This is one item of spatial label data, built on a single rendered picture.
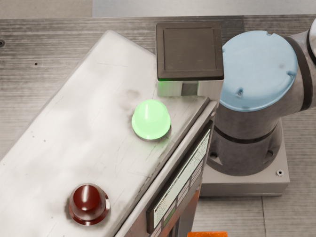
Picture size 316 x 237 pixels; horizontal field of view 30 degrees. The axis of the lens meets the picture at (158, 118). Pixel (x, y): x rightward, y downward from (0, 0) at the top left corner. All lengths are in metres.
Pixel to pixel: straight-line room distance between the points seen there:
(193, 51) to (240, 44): 0.47
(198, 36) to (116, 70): 0.06
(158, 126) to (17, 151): 0.10
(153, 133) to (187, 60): 0.05
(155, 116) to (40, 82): 0.81
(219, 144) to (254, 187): 0.11
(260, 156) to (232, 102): 0.16
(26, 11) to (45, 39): 1.10
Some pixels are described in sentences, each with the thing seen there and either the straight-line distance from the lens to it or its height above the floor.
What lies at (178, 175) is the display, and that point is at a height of 1.45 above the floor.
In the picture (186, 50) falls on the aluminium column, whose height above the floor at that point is 1.50.
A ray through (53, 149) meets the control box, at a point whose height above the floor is 1.47.
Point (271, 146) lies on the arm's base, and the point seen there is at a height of 0.93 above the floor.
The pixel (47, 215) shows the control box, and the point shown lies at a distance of 0.38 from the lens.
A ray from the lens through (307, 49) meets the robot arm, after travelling 0.88.
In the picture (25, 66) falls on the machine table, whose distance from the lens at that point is 1.20.
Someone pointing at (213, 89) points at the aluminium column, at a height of 1.48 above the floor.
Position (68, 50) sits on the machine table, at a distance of 1.20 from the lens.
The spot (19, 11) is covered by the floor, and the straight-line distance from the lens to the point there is 2.33.
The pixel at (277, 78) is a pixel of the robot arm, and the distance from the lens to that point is 0.84.
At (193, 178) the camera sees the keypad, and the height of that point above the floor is 1.37.
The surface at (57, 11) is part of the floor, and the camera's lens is 2.30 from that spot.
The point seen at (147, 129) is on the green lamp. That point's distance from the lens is 0.38.
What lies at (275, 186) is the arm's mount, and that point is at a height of 0.88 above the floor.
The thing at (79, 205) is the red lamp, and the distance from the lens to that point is 0.36.
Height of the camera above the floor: 1.84
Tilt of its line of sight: 64 degrees down
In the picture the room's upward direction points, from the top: 1 degrees clockwise
